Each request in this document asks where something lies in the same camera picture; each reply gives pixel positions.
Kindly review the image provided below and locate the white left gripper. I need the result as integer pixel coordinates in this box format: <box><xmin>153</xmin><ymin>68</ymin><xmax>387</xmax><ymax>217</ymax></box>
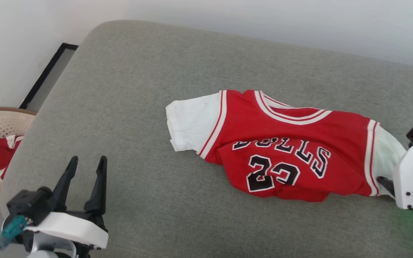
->
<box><xmin>23</xmin><ymin>155</ymin><xmax>109</xmax><ymax>258</ymax></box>

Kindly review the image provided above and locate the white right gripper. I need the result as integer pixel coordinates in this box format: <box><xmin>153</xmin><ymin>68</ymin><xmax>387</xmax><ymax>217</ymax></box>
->
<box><xmin>376</xmin><ymin>142</ymin><xmax>413</xmax><ymax>215</ymax></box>

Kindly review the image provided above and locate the red Bulls basketball jersey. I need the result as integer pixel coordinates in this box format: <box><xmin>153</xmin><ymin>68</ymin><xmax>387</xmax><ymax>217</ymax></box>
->
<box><xmin>165</xmin><ymin>89</ymin><xmax>408</xmax><ymax>203</ymax></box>

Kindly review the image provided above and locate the grey fabric sofa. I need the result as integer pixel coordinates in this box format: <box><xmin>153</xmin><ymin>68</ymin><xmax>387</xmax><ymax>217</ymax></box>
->
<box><xmin>0</xmin><ymin>20</ymin><xmax>413</xmax><ymax>258</ymax></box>

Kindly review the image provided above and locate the red and white garment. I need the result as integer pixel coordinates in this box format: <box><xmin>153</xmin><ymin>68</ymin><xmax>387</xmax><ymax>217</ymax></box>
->
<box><xmin>0</xmin><ymin>134</ymin><xmax>24</xmax><ymax>180</ymax></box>

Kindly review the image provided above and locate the teal left camera connector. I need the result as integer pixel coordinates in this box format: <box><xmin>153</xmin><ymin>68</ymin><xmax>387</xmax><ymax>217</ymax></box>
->
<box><xmin>0</xmin><ymin>215</ymin><xmax>28</xmax><ymax>248</ymax></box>

